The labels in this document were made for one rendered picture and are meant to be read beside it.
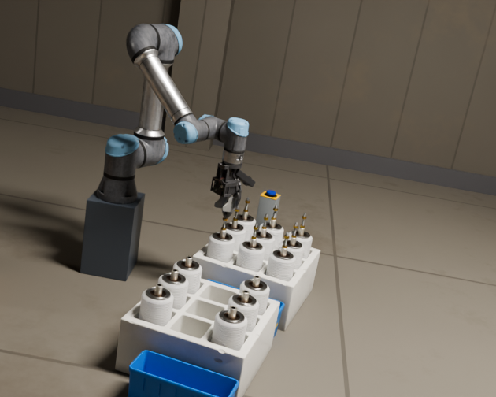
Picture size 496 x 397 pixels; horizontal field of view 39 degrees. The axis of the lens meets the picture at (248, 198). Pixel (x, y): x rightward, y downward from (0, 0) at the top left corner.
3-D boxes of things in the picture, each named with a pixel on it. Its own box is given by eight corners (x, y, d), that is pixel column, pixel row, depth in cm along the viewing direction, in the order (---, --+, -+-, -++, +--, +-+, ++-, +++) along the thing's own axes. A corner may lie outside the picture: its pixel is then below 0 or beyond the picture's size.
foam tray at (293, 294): (186, 298, 262) (192, 255, 256) (223, 262, 298) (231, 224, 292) (284, 332, 252) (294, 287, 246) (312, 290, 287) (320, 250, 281)
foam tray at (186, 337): (114, 369, 214) (120, 318, 208) (167, 315, 249) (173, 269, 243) (235, 411, 204) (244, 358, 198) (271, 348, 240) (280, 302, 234)
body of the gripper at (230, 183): (209, 192, 251) (214, 160, 247) (227, 189, 257) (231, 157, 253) (223, 199, 246) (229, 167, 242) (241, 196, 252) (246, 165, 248)
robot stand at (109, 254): (79, 272, 268) (86, 199, 258) (93, 254, 285) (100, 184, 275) (126, 281, 268) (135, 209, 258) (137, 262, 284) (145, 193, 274)
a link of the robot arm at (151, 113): (120, 164, 271) (135, 20, 252) (146, 158, 283) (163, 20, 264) (142, 173, 265) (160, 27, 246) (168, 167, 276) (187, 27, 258)
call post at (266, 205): (247, 263, 301) (259, 195, 290) (253, 257, 307) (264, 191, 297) (263, 268, 299) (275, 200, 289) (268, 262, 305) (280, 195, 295)
